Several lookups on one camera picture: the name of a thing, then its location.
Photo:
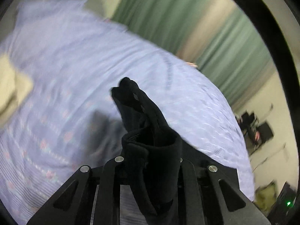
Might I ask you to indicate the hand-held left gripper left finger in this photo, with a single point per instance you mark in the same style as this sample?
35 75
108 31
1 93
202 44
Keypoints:
107 192

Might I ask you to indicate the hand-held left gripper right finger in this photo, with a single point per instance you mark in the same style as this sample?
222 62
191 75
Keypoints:
211 192

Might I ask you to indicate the black pants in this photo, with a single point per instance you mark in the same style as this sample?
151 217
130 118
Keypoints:
159 150

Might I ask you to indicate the olive green garment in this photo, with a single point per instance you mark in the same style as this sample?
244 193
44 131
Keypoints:
266 196

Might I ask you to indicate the dark box with green light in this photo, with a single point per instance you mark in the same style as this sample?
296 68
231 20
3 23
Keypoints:
284 204

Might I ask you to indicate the blue patterned bed cover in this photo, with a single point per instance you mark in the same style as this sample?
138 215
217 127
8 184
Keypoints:
70 75

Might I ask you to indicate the green curtain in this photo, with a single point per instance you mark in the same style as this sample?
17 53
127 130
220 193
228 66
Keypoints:
239 63
159 16

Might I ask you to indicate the cream folded cloth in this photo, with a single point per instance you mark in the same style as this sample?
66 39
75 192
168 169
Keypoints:
11 86

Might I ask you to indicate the beige sheer curtain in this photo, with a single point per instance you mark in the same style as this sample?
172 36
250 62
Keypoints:
211 37

